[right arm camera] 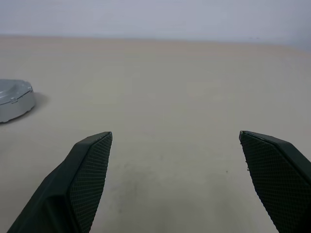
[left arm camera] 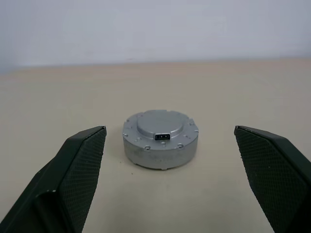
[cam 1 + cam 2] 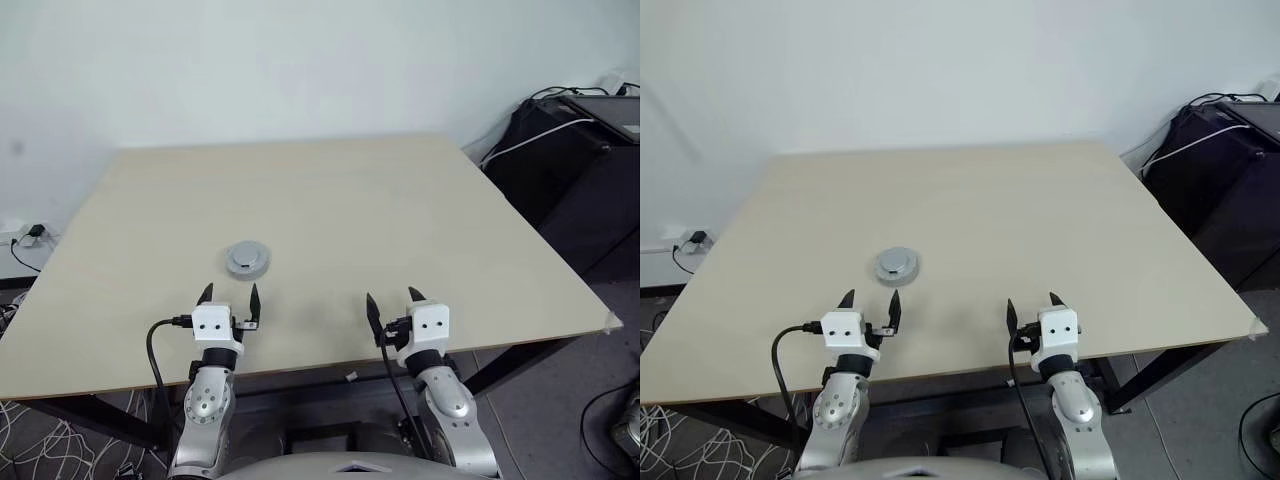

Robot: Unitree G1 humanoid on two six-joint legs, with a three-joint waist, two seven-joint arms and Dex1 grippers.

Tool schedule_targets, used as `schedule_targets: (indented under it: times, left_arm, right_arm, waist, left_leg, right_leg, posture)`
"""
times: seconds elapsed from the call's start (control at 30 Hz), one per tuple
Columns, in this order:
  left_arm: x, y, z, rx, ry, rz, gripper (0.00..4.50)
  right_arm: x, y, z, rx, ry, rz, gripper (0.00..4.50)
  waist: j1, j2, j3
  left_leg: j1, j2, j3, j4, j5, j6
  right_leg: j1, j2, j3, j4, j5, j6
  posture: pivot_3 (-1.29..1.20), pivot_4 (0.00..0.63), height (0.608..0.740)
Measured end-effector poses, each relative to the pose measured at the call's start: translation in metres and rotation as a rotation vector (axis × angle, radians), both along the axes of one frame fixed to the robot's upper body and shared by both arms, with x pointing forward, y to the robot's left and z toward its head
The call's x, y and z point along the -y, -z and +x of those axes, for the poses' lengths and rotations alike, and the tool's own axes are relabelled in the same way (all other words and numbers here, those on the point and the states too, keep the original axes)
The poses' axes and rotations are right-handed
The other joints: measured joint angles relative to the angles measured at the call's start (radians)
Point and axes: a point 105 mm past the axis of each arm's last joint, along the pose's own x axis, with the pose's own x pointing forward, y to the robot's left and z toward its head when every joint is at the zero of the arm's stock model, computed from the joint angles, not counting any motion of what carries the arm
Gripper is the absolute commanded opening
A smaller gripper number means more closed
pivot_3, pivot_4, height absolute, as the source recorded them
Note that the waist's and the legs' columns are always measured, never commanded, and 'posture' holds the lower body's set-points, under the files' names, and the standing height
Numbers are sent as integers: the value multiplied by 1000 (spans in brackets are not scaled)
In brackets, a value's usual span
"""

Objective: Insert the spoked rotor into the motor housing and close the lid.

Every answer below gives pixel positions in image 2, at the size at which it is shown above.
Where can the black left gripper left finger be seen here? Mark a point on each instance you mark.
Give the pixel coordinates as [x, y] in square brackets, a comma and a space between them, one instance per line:
[60, 179]

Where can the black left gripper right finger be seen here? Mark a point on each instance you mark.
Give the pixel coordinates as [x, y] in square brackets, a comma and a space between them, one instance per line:
[272, 174]

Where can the grey motor housing with stator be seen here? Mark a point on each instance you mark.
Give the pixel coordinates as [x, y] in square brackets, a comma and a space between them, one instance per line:
[158, 159]

